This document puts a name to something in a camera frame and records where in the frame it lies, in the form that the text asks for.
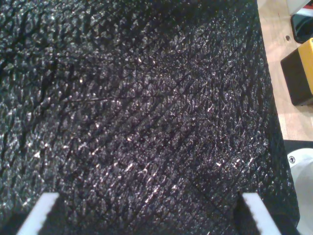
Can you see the black glossy case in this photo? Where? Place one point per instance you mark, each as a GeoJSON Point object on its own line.
{"type": "Point", "coordinates": [303, 29]}

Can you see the black bubble wrap mat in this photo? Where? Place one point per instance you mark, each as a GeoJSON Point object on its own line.
{"type": "Point", "coordinates": [146, 98]}

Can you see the yellow and black box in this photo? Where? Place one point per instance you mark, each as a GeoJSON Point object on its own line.
{"type": "Point", "coordinates": [298, 73]}

